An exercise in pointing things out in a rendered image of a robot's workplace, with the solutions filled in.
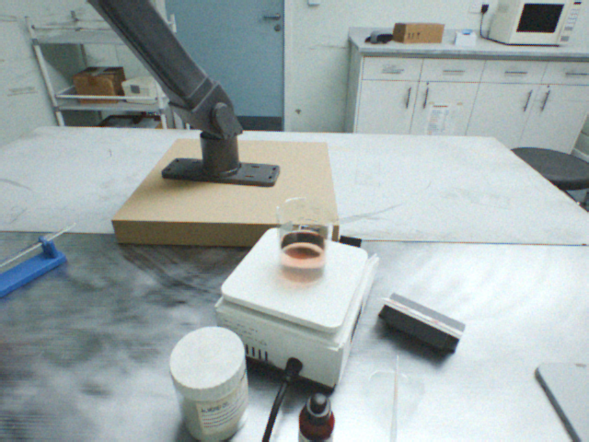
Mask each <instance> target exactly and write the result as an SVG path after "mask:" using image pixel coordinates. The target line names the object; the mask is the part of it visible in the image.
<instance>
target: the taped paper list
mask: <svg viewBox="0 0 589 442"><path fill-rule="evenodd" d="M429 104H431V105H430V109H429V113H428V118H427V123H426V126H425V131H424V135H442V136H453V133H454V130H455V126H456V119H457V115H458V112H459V108H460V105H463V102H458V103H434V102H431V101H429Z"/></svg>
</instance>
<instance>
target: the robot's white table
mask: <svg viewBox="0 0 589 442"><path fill-rule="evenodd" d="M201 132H202V131H200V130H177V129H139V128H100V127H62V126H41V127H39V128H37V129H35V130H33V131H31V132H29V133H27V134H25V135H23V136H21V137H19V138H18V139H17V140H15V141H13V142H11V143H9V144H7V145H5V146H3V147H1V148H0V232H21V233H54V232H56V231H57V230H59V229H61V228H63V227H66V226H68V225H70V224H71V223H73V222H77V226H75V227H72V228H70V229H69V230H67V231H65V232H64V233H62V234H98V235H115V233H114V230H113V226H112V223H111V219H112V218H113V217H114V215H115V214H116V213H117V212H118V211H119V209H120V208H121V207H122V205H123V204H124V203H125V202H126V200H127V199H128V198H129V197H130V196H131V194H132V193H133V192H134V190H135V189H136V188H137V187H138V186H139V184H140V183H141V182H142V181H143V179H144V178H145V177H146V176H147V174H148V173H149V172H150V171H151V169H152V168H153V167H154V166H155V164H156V163H157V162H158V161H159V159H160V158H161V157H162V156H163V155H164V154H165V153H166V152H167V150H168V149H169V148H170V147H171V145H172V144H173V143H174V142H175V141H176V139H177V138H181V139H200V133H201ZM237 140H258V141H296V142H327V143H328V150H329V161H330V166H331V173H332V178H333V185H334V191H335V197H336V203H337V209H338V213H339V214H340V215H341V218H340V220H339V221H340V232H339V240H340V235H344V236H351V237H359V238H362V239H363V240H364V241H403V242H441V243H479V244H517V245H556V246H589V214H588V213H587V212H586V211H584V210H583V209H582V207H580V206H579V205H578V204H576V203H575V202H574V201H573V200H571V199H570V198H569V197H568V196H566V195H565V194H564V193H563V192H561V191H560V190H559V189H557V188H556V187H555V186H554V185H552V184H551V183H550V182H549V181H547V180H546V179H544V178H543V177H542V176H541V175H540V174H538V173H537V172H536V171H535V170H534V169H532V168H531V167H530V166H528V165H527V164H526V163H525V162H524V161H523V160H521V159H520V158H519V157H518V156H517V155H515V154H514V153H513V152H512V151H510V150H509V149H508V148H507V147H505V146H504V145H503V144H501V143H500V142H499V141H498V140H496V139H495V138H494V137H480V136H442V135H405V134H329V133H287V132H253V131H243V134H242V135H238V136H237Z"/></svg>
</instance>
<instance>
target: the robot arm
mask: <svg viewBox="0 0 589 442"><path fill-rule="evenodd" d="M86 1H87V2H88V3H90V4H91V5H92V6H93V7H94V9H95V10H96V11H97V12H98V13H99V14H100V15H101V16H102V18H103V19H104V20H105V21H106V22H107V23H108V24H109V25H110V27H111V28H112V29H113V30H114V31H115V33H116V34H117V35H118V36H119V37H120V38H121V40H122V41H123V42H124V43H125V44H126V46H127V47H128V48H129V49H130V50H131V51H132V53H133V54H134V55H135V56H136V57H137V59H138V60H139V61H140V62H141V63H142V64H143V66H144V67H145V68H146V69H147V71H148V72H149V73H150V74H151V75H152V77H153V78H154V79H155V80H156V82H157V83H158V85H159V86H161V89H162V91H163V92H164V94H165V95H166V96H167V97H168V99H169V102H168V103H167V104H168V105H169V107H170V108H171V109H172V110H173V111H174V112H176V114H177V115H178V116H179V117H180V118H181V119H182V120H183V121H184V122H185V123H187V124H189V125H192V126H193V128H195V129H198V130H200V131H202V132H201V133H200V142H201V150H202V159H198V158H185V157H177V158H174V159H173V160H172V161H171V162H170V163H169V164H168V165H167V166H166V167H165V168H164V169H163V170H161V174H162V178H163V179H170V180H191V181H202V182H213V183H224V184H235V185H247V186H258V187H269V188H270V187H273V186H275V184H276V181H277V180H278V177H279V175H280V173H281V167H280V166H278V165H271V164H259V163H247V162H241V161H240V160H239V154H238V140H237V136H238V135H242V134H243V128H242V127H241V125H240V124H239V122H238V120H237V116H236V115H235V107H234V104H233V101H232V100H231V98H229V96H228V95H227V93H226V92H225V90H224V88H223V87H222V85H221V84H220V82H218V81H215V80H212V79H211V78H210V77H209V76H208V75H207V74H206V72H205V71H204V70H203V69H202V68H201V67H200V66H199V65H197V63H196V62H195V61H194V60H193V58H192V57H191V55H190V54H189V53H188V52H187V50H186V49H185V47H184V46H183V45H182V43H181V42H180V41H179V39H178V37H177V36H176V35H175V33H174V32H173V30H172V29H171V28H170V26H169V25H168V23H167V22H166V21H165V20H164V18H163V17H162V15H161V14H160V13H159V11H158V10H157V8H156V7H155V5H154V4H153V2H152V1H151V0H86Z"/></svg>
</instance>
